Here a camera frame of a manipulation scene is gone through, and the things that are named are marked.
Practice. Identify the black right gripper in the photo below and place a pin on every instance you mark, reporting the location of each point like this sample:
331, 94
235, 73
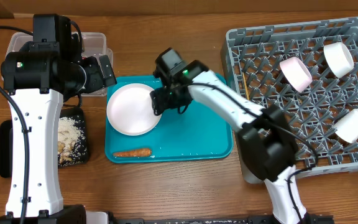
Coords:
164, 102

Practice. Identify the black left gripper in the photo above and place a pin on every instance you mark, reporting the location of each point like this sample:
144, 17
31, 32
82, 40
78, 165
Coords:
97, 81

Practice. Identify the pink plate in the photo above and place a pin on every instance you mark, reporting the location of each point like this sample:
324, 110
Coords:
129, 110

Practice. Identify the orange carrot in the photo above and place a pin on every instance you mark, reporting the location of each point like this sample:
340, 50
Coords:
141, 152

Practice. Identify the wooden chopstick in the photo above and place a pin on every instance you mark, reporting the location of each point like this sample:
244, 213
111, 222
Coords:
245, 86

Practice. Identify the pink bowl with rice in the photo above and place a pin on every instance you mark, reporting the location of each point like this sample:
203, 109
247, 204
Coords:
296, 73

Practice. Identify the white cup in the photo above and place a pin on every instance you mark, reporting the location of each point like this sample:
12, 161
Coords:
347, 127

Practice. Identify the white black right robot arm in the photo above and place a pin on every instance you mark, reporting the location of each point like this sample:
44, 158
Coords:
265, 144

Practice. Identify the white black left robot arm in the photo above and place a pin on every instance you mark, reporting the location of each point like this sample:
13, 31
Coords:
36, 84

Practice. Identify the grey dishwasher rack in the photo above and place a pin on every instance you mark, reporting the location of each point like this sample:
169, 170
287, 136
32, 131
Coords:
258, 51

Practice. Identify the clear plastic bin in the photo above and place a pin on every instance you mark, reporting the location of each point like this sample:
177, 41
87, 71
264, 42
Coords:
94, 46

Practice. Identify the teal serving tray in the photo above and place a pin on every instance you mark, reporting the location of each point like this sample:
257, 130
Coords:
198, 133

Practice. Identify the black plastic tray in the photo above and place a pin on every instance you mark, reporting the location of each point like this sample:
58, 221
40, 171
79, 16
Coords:
6, 137

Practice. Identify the rice and food scraps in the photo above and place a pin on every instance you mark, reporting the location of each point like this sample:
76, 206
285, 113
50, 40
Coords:
69, 141

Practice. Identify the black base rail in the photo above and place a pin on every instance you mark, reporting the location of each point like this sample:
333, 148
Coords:
197, 221

